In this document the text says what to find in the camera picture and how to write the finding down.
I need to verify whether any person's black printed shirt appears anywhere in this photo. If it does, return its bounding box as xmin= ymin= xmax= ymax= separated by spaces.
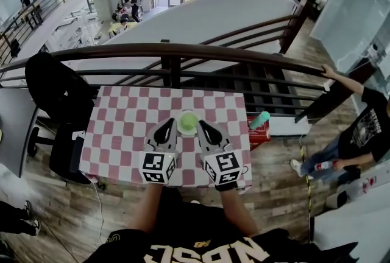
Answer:
xmin=81 ymin=188 xmax=361 ymax=263

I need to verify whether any white cabinet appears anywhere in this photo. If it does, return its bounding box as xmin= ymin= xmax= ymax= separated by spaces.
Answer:
xmin=313 ymin=163 xmax=390 ymax=258

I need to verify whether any clear bottle with red label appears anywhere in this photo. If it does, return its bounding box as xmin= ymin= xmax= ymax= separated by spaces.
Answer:
xmin=314 ymin=160 xmax=339 ymax=172

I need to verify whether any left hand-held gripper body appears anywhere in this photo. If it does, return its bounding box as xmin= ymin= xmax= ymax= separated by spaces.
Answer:
xmin=139 ymin=139 xmax=180 ymax=185

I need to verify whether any white cable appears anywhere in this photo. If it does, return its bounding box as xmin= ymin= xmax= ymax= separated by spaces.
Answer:
xmin=90 ymin=175 xmax=107 ymax=245

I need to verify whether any red box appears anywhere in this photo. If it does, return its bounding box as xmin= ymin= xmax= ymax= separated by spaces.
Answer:
xmin=246 ymin=112 xmax=272 ymax=152

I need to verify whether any person's right forearm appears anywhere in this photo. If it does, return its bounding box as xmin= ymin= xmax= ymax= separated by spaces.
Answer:
xmin=218 ymin=189 xmax=260 ymax=239

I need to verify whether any black office chair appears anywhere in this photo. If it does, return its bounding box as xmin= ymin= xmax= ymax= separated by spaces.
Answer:
xmin=24 ymin=51 xmax=99 ymax=186

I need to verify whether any green round vegetable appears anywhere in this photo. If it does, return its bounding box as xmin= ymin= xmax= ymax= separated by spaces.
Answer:
xmin=178 ymin=113 xmax=197 ymax=133

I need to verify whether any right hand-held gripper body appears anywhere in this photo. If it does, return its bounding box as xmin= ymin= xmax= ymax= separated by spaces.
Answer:
xmin=200 ymin=145 xmax=244 ymax=192

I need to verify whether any teal bottle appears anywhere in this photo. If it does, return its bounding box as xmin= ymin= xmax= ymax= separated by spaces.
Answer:
xmin=249 ymin=110 xmax=271 ymax=131

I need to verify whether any white flat box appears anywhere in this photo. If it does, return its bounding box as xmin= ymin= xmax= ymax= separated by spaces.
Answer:
xmin=269 ymin=114 xmax=312 ymax=138

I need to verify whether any pink white checkered tablecloth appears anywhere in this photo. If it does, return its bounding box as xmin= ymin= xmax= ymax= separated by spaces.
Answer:
xmin=78 ymin=85 xmax=254 ymax=190

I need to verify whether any dark metal balcony railing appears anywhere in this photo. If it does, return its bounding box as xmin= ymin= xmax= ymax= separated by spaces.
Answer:
xmin=0 ymin=0 xmax=111 ymax=65

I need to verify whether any dark staircase railing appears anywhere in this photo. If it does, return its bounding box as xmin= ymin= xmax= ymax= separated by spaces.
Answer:
xmin=197 ymin=0 xmax=309 ymax=55

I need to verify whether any person's left forearm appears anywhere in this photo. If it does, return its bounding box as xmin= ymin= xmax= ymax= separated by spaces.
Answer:
xmin=126 ymin=181 xmax=166 ymax=234

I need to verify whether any dark wooden handrail railing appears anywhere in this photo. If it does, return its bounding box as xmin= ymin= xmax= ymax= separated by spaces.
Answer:
xmin=0 ymin=42 xmax=338 ymax=124

